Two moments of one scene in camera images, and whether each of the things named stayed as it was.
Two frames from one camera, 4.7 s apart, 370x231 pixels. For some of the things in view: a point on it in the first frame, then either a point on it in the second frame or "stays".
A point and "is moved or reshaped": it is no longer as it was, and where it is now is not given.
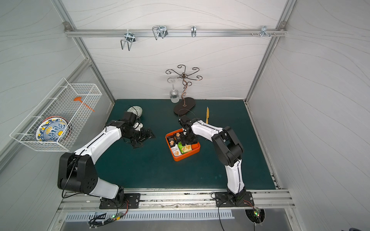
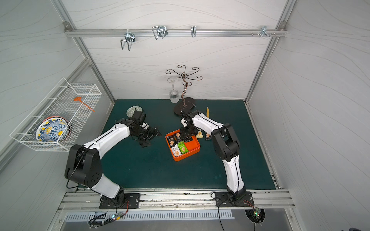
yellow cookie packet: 188,148 is moved or reshaped
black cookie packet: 177,136 stays
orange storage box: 195,148 stays
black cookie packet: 171,140 stays
